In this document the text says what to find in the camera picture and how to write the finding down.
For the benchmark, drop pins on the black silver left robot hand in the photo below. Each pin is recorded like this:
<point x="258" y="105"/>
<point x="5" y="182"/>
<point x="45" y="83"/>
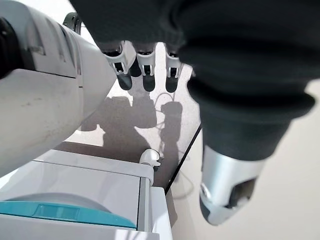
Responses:
<point x="237" y="50"/>

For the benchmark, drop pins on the white cart caster wheel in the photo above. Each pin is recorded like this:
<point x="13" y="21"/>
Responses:
<point x="150" y="156"/>

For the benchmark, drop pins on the black floor edge strip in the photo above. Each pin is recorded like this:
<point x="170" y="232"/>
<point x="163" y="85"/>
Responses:
<point x="184" y="158"/>

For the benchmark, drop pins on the white medical cart blue drawers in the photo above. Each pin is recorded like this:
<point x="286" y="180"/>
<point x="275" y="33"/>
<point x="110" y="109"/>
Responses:
<point x="75" y="180"/>

